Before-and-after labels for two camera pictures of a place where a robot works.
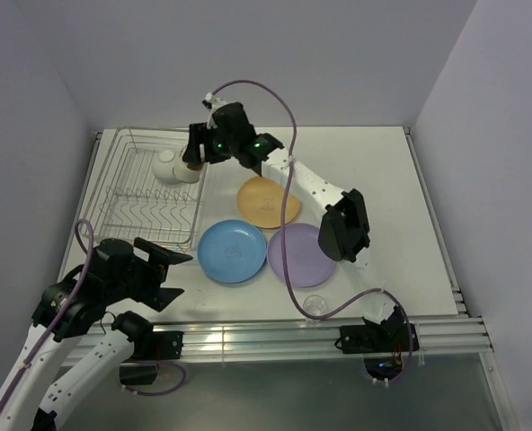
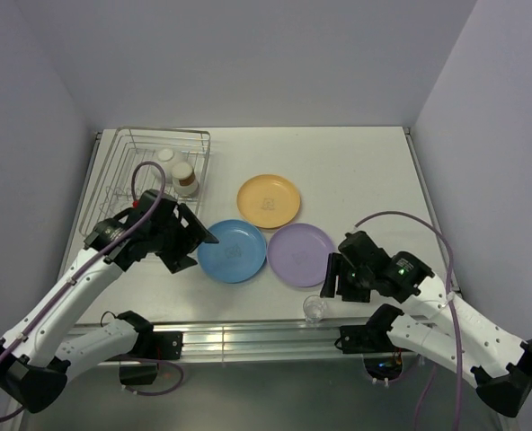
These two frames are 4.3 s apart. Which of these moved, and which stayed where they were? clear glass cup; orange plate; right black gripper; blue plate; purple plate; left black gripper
Moved: left black gripper; right black gripper
Stayed: clear glass cup; purple plate; blue plate; orange plate
